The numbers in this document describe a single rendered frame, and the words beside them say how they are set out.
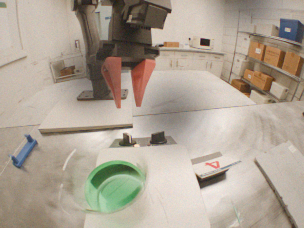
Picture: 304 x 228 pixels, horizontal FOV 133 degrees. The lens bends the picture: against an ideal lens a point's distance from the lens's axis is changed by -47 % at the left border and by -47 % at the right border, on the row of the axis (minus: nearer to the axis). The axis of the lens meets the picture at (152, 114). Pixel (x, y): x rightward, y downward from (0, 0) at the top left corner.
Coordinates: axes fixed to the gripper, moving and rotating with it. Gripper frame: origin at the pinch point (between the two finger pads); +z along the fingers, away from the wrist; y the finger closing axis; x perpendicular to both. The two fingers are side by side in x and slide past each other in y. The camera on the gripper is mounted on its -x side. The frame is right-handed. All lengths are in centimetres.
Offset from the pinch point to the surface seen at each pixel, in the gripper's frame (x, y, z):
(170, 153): -7.9, 2.3, 6.8
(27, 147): 17.2, -26.7, 9.6
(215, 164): -8.3, 12.6, 12.2
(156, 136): -1.8, 4.0, 6.1
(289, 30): -39, 204, -94
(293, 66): -31, 206, -42
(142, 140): 1.4, 2.7, 7.3
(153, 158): -7.3, 0.0, 7.1
